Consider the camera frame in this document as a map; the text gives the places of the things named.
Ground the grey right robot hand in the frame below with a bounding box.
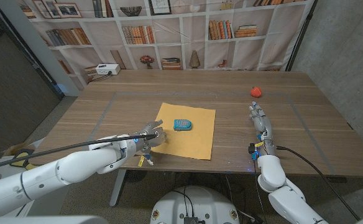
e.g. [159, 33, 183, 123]
[248, 101, 276, 156]

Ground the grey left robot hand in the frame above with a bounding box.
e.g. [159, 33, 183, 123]
[137, 119, 168, 153]

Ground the blue oval object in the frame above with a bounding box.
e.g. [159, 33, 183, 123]
[173, 118, 193, 132]

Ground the yellow paper envelope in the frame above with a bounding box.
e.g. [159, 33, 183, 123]
[152, 102, 216, 161]

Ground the yellow and black object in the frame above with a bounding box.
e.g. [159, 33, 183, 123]
[11, 148, 35, 170]

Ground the dark round floor fixture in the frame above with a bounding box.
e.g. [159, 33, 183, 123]
[125, 170, 148, 184]

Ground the grey table leg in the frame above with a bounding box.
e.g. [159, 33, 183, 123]
[109, 169, 128, 208]

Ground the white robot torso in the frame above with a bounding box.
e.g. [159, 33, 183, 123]
[150, 185, 241, 224]

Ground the white power strip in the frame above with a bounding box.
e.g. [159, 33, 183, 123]
[95, 63, 121, 75]

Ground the black backdrop stand pole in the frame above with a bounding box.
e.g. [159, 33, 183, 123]
[285, 0, 319, 72]

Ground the printed bookshelf backdrop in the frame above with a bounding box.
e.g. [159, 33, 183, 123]
[15, 0, 318, 91]

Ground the brown cardboard piece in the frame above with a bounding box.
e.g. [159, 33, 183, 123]
[2, 140, 38, 156]

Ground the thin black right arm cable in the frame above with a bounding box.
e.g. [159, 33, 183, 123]
[252, 159, 262, 216]

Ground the thin black torso cable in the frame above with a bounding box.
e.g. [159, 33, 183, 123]
[172, 185, 195, 218]

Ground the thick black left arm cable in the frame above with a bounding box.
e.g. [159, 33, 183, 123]
[0, 133, 158, 172]

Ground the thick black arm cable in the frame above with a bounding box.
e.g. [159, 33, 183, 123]
[0, 133, 158, 172]
[276, 145, 361, 221]

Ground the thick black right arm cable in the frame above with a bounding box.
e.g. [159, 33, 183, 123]
[276, 145, 361, 221]

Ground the black power strip cable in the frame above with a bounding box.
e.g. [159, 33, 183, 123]
[90, 72, 113, 83]

